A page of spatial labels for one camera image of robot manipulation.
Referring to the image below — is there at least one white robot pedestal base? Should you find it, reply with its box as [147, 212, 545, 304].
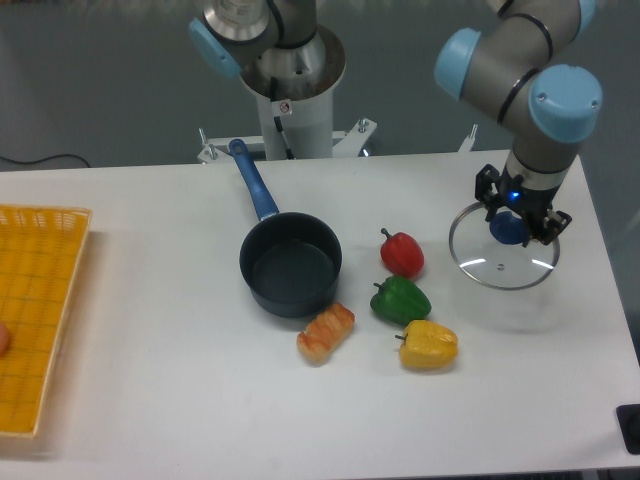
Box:
[189, 19, 377, 160]

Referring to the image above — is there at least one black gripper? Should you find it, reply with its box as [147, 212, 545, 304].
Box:
[474, 164, 572, 247]

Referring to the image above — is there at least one yellow woven basket tray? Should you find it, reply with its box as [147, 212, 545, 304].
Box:
[1, 204, 92, 438]

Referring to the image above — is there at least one green bell pepper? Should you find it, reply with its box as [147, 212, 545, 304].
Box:
[370, 275, 432, 327]

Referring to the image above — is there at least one black device at table edge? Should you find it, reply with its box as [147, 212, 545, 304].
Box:
[616, 404, 640, 455]

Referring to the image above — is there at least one dark saucepan blue handle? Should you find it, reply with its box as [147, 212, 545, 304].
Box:
[229, 139, 342, 318]

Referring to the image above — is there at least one glass lid blue knob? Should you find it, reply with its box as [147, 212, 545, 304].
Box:
[448, 202, 560, 291]

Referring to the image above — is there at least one black pedestal cable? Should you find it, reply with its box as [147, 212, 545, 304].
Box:
[270, 75, 296, 161]

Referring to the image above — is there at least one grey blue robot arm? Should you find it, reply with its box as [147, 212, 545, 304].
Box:
[189, 1, 602, 244]

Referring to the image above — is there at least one black floor cable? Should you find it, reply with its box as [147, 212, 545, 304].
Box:
[0, 153, 92, 167]

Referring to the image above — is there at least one red bell pepper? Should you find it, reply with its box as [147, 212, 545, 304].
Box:
[380, 228, 425, 279]

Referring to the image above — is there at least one yellow bell pepper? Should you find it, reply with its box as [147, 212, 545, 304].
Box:
[397, 320, 459, 370]

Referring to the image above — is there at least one orange toy bread loaf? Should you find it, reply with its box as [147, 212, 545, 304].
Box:
[296, 303, 355, 365]

